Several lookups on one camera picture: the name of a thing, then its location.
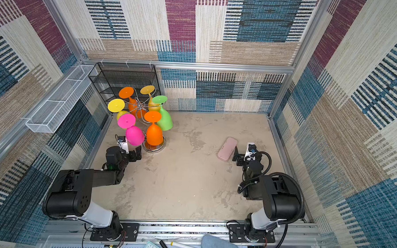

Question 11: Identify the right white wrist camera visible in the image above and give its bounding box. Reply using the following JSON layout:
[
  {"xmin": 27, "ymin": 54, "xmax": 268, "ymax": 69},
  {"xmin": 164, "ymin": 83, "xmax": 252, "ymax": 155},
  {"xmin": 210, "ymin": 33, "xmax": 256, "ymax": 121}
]
[{"xmin": 244, "ymin": 142, "xmax": 258, "ymax": 162}]

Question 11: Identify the green wine glass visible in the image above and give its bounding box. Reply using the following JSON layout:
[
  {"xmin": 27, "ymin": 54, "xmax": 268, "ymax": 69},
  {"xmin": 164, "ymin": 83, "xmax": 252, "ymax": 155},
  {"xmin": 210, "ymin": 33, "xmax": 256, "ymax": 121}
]
[{"xmin": 152, "ymin": 95, "xmax": 173, "ymax": 131}]

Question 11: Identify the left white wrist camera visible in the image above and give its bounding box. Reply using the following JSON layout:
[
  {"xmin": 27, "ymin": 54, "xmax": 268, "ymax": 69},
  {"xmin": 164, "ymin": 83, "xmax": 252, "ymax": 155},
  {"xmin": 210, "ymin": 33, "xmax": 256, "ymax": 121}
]
[{"xmin": 116, "ymin": 135, "xmax": 129, "ymax": 154}]

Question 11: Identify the amber yellow wine glass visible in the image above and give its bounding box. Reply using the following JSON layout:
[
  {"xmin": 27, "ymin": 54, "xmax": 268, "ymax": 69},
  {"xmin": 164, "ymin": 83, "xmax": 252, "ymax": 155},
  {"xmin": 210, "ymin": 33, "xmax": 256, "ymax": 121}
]
[{"xmin": 140, "ymin": 85, "xmax": 160, "ymax": 112}]

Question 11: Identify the pink glasses case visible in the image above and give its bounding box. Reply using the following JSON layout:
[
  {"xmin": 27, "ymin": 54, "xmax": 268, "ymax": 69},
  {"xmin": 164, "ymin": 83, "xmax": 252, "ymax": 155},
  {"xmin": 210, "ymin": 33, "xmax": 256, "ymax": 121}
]
[{"xmin": 217, "ymin": 137, "xmax": 238, "ymax": 162}]

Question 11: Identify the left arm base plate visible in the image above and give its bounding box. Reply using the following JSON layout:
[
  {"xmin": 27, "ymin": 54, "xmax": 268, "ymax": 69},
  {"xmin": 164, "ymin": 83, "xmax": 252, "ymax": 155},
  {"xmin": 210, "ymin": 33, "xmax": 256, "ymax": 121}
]
[{"xmin": 90, "ymin": 223, "xmax": 140, "ymax": 242}]

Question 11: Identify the orange front wine glass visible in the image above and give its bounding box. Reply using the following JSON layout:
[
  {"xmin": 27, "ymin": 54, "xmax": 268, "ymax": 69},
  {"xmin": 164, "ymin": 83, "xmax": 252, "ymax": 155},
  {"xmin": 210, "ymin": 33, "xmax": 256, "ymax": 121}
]
[{"xmin": 145, "ymin": 111, "xmax": 164, "ymax": 146}]

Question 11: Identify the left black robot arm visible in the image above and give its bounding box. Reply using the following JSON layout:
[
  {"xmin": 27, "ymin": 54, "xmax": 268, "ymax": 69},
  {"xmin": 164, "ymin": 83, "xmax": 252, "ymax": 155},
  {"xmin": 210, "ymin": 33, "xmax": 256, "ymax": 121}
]
[{"xmin": 42, "ymin": 146, "xmax": 142, "ymax": 242}]

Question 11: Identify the pink wine glass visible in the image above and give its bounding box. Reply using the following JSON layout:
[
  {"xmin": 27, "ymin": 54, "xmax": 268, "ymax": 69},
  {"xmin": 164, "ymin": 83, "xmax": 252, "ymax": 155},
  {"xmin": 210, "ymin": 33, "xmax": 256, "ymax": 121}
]
[{"xmin": 118, "ymin": 114, "xmax": 145, "ymax": 146}]

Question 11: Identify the orange back wine glass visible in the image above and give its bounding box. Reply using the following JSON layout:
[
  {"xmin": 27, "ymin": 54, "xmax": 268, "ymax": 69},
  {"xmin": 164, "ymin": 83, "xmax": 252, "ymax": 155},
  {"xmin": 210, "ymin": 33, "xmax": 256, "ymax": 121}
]
[{"xmin": 118, "ymin": 87, "xmax": 147, "ymax": 119}]

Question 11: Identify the black wire shelf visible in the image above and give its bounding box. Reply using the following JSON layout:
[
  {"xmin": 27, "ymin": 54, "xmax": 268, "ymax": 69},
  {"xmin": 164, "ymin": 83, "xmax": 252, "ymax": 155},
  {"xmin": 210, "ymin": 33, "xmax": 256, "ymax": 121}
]
[{"xmin": 88, "ymin": 62, "xmax": 162, "ymax": 103}]

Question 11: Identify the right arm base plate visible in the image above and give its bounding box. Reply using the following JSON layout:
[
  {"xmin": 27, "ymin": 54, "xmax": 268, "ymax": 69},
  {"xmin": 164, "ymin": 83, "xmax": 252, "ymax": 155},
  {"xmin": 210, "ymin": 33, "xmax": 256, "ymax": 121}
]
[{"xmin": 226, "ymin": 222, "xmax": 276, "ymax": 243}]

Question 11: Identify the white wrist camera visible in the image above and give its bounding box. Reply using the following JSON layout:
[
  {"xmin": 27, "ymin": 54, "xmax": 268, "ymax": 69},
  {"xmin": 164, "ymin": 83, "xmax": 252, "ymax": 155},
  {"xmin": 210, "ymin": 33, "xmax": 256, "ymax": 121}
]
[
  {"xmin": 116, "ymin": 135, "xmax": 129, "ymax": 154},
  {"xmin": 244, "ymin": 142, "xmax": 258, "ymax": 162}
]

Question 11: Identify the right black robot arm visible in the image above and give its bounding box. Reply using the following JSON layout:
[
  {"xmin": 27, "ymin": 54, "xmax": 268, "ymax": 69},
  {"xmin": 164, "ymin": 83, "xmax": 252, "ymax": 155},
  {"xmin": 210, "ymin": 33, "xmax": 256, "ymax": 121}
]
[{"xmin": 226, "ymin": 144, "xmax": 305, "ymax": 243}]

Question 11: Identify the orange wine glass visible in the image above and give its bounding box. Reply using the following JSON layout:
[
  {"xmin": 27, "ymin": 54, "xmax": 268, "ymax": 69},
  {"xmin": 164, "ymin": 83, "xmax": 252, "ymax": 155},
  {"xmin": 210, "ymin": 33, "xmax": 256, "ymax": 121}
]
[
  {"xmin": 145, "ymin": 111, "xmax": 164, "ymax": 146},
  {"xmin": 118, "ymin": 87, "xmax": 147, "ymax": 119}
]

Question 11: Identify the chrome wine glass rack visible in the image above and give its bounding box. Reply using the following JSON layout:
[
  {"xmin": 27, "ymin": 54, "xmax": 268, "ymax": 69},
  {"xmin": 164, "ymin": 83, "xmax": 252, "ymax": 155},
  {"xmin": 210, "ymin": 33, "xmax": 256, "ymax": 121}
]
[{"xmin": 133, "ymin": 93, "xmax": 173, "ymax": 153}]

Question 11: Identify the white mesh wall basket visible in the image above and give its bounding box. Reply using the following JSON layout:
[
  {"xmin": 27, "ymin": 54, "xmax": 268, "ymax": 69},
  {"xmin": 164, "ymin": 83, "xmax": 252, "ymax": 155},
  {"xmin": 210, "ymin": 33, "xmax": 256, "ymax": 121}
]
[{"xmin": 26, "ymin": 65, "xmax": 94, "ymax": 134}]

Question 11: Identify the yellow white marker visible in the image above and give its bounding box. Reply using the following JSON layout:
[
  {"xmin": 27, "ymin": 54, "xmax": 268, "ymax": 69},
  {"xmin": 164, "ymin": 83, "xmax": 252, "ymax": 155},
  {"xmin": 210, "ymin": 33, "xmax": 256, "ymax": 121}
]
[{"xmin": 171, "ymin": 241, "xmax": 195, "ymax": 248}]

